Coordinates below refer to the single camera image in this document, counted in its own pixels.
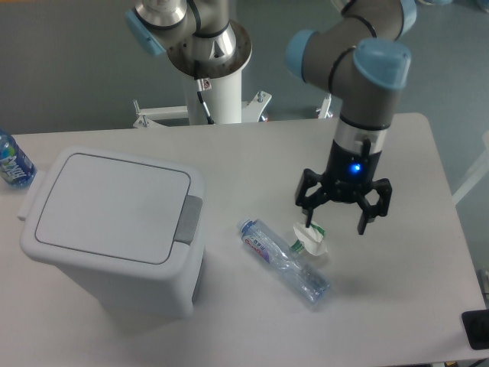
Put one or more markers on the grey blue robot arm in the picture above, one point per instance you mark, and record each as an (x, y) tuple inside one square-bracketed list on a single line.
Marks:
[(360, 61)]

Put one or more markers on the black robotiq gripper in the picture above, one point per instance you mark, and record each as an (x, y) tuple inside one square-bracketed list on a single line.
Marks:
[(348, 178)]

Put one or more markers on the white plastic trash can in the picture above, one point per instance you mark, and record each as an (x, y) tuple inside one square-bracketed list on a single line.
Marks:
[(125, 228)]

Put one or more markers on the blue labelled drink bottle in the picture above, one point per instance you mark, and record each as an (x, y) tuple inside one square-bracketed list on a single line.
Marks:
[(17, 170)]

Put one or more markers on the white frame at right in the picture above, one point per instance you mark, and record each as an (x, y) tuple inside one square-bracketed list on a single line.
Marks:
[(473, 175)]

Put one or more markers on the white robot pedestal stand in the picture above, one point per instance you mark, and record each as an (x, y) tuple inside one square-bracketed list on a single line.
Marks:
[(211, 69)]

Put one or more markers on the crumpled white green paper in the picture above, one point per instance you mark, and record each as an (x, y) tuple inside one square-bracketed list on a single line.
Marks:
[(309, 238)]

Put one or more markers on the crushed clear plastic bottle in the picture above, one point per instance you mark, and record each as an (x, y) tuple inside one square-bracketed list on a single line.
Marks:
[(298, 273)]

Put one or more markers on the black device at edge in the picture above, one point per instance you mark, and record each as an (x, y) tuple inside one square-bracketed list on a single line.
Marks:
[(476, 328)]

